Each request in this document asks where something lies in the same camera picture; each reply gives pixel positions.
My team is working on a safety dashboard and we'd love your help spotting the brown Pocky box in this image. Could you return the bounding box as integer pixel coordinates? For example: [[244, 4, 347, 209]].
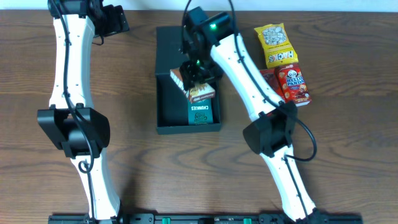
[[170, 69, 216, 103]]

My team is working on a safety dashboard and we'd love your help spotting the black gift box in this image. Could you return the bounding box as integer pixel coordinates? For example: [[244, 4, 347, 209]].
[[155, 26, 221, 134]]

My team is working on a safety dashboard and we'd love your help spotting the teal Chunkies cookie box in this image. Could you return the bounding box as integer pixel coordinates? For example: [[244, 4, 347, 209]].
[[187, 99, 213, 125]]

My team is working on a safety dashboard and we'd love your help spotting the red Hacks candy bag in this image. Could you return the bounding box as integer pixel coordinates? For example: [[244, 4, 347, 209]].
[[260, 68, 285, 102]]

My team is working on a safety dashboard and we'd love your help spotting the red Hello Panda box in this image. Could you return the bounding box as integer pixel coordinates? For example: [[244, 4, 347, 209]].
[[275, 63, 312, 106]]

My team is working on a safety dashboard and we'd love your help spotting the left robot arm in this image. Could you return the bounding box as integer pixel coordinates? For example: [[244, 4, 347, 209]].
[[37, 0, 131, 224]]

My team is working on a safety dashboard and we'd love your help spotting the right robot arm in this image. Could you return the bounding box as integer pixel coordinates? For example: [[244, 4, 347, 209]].
[[180, 7, 320, 223]]

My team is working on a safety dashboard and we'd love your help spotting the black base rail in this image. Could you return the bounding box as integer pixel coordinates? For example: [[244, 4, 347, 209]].
[[48, 212, 363, 224]]

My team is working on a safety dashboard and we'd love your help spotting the yellow Hacks candy bag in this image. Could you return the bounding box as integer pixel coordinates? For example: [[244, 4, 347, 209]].
[[254, 23, 299, 68]]

